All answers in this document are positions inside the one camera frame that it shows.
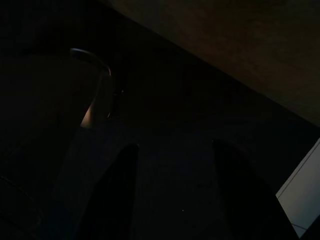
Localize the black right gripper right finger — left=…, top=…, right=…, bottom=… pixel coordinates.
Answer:
left=211, top=139, right=300, bottom=240

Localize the brown kitchen base cabinet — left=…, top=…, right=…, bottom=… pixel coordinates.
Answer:
left=99, top=0, right=320, bottom=137

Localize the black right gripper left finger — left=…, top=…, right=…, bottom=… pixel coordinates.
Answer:
left=82, top=143, right=140, bottom=240

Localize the black floor mat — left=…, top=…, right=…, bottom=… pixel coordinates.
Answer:
left=57, top=0, right=320, bottom=240

